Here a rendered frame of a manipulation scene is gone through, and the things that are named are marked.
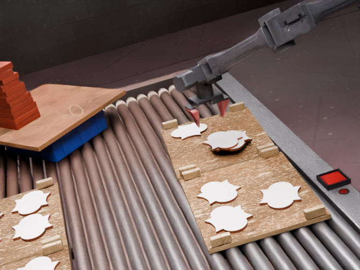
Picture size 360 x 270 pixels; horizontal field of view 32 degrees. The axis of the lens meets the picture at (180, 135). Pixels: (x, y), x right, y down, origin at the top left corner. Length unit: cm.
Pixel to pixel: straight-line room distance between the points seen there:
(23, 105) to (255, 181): 103
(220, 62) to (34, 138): 82
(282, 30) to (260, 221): 53
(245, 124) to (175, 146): 27
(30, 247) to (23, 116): 74
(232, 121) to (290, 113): 221
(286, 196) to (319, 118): 260
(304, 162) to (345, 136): 210
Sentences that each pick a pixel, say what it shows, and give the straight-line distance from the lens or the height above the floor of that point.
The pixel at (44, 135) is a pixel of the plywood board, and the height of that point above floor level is 104.
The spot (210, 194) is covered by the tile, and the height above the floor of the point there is 94.
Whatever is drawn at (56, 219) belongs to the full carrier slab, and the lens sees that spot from 206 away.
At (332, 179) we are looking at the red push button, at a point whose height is 93.
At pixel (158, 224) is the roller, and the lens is 190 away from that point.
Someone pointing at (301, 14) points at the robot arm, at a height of 146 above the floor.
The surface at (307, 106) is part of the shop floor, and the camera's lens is 463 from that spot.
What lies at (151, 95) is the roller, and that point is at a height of 92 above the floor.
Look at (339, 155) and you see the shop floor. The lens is 396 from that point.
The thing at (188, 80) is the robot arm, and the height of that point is 123.
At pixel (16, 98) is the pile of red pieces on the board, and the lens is 254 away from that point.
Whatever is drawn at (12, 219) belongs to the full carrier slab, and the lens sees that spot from 215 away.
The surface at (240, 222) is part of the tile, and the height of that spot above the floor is 94.
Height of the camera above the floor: 194
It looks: 25 degrees down
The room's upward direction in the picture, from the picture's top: 13 degrees counter-clockwise
